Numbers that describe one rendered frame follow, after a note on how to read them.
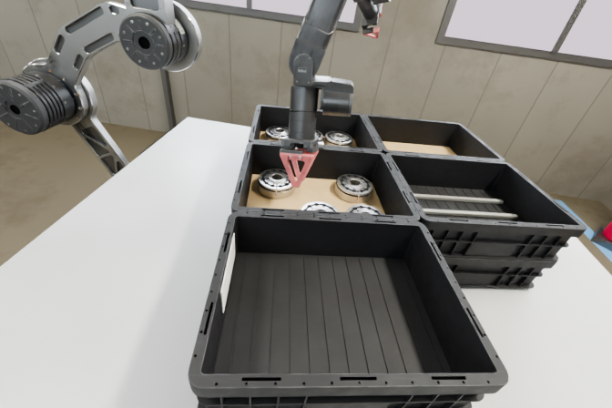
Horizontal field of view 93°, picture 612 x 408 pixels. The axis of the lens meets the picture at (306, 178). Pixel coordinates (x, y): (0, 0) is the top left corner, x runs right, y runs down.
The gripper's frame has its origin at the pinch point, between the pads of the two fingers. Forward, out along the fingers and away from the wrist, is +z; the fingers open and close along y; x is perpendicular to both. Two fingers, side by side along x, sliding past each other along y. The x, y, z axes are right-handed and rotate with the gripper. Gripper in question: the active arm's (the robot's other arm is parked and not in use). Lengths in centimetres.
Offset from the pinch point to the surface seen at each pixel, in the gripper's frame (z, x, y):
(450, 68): -55, -80, 181
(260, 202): 9.1, 11.1, 8.9
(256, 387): 16.2, -2.4, -34.8
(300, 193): 7.5, 1.6, 16.0
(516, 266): 18, -54, 11
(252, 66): -48, 72, 176
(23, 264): 25, 62, -10
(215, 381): 15.9, 2.3, -35.3
